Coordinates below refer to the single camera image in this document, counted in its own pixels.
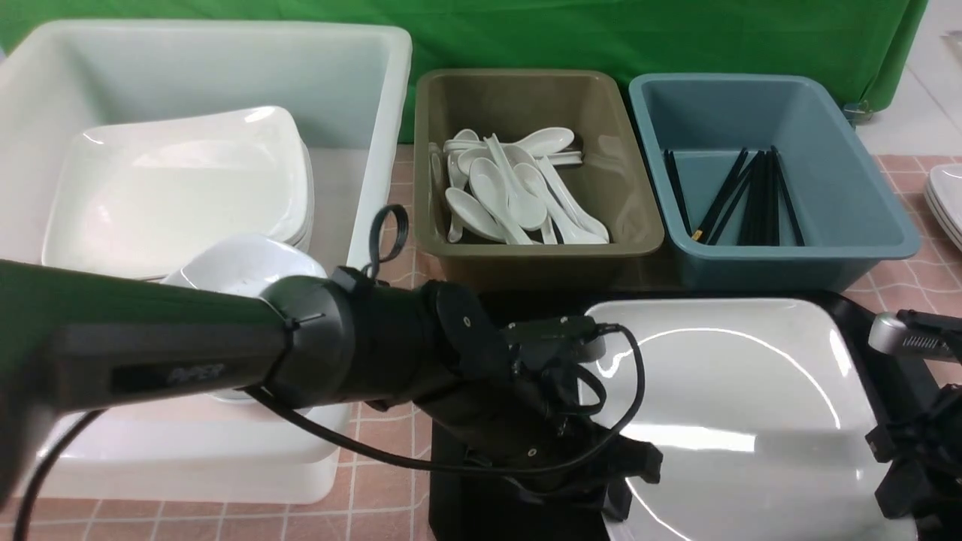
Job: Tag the stack of small white bowls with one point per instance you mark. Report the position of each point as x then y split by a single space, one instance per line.
243 265

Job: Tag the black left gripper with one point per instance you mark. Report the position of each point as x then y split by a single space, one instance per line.
536 430

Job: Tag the olive green plastic bin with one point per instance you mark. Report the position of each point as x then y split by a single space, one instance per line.
611 184

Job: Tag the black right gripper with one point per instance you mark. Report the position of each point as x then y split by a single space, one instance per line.
923 453

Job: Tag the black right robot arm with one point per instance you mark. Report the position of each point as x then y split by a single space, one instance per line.
924 458

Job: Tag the large white plastic tub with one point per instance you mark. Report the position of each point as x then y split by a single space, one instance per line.
344 85

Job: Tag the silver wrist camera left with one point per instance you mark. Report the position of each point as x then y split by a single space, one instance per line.
577 339

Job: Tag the white plates at right edge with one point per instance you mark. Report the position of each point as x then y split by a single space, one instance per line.
943 196

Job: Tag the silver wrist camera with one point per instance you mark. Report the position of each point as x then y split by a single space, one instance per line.
577 339
909 333

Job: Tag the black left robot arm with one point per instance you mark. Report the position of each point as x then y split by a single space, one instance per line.
75 345

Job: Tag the stack of white square plates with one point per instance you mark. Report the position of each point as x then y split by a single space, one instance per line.
138 200

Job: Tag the white square rice plate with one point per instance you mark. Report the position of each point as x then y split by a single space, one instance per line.
761 416

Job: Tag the black chopsticks in bin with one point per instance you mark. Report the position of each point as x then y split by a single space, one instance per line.
757 185

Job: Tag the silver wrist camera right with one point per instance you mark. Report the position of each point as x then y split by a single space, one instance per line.
909 333

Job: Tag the green backdrop cloth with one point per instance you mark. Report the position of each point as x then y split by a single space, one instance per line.
855 49

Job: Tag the pile of white spoons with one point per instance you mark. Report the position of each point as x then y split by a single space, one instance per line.
512 193

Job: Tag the blue plastic bin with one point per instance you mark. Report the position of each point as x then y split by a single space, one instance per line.
850 217

